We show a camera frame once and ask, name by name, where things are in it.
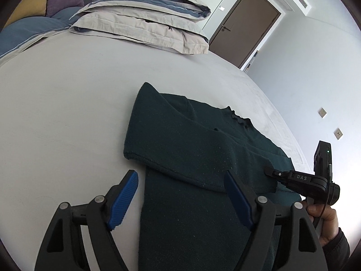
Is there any brown wooden door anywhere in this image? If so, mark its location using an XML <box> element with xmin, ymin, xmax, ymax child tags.
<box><xmin>209</xmin><ymin>0</ymin><xmax>282</xmax><ymax>69</ymax></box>

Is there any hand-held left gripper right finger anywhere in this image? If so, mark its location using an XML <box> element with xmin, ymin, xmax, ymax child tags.
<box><xmin>224</xmin><ymin>171</ymin><xmax>329</xmax><ymax>271</ymax></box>

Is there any dark green knit sweater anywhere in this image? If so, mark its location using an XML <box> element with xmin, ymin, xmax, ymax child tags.
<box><xmin>123</xmin><ymin>82</ymin><xmax>303</xmax><ymax>271</ymax></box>

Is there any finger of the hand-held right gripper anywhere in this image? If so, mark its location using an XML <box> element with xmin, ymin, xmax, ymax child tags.
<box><xmin>264</xmin><ymin>166</ymin><xmax>292</xmax><ymax>186</ymax></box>

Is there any beige pillow with blue trim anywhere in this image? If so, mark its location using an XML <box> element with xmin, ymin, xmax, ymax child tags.
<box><xmin>76</xmin><ymin>0</ymin><xmax>211</xmax><ymax>20</ymax></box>

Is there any person's right forearm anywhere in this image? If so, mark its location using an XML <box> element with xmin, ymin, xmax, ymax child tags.
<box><xmin>322</xmin><ymin>227</ymin><xmax>351</xmax><ymax>271</ymax></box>

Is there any plain beige pillow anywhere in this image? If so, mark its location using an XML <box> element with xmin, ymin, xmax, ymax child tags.
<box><xmin>69</xmin><ymin>14</ymin><xmax>210</xmax><ymax>55</ymax></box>

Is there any yellow patterned cushion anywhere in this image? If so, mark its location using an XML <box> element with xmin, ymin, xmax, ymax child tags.
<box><xmin>4</xmin><ymin>0</ymin><xmax>51</xmax><ymax>30</ymax></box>

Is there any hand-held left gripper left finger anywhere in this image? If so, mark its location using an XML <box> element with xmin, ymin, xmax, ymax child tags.
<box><xmin>34</xmin><ymin>169</ymin><xmax>139</xmax><ymax>271</ymax></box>

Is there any person's right hand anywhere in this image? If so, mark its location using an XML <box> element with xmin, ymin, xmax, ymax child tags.
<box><xmin>302</xmin><ymin>199</ymin><xmax>339</xmax><ymax>247</ymax></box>

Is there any blue duvet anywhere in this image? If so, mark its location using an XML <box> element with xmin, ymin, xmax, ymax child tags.
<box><xmin>0</xmin><ymin>7</ymin><xmax>83</xmax><ymax>60</ymax></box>

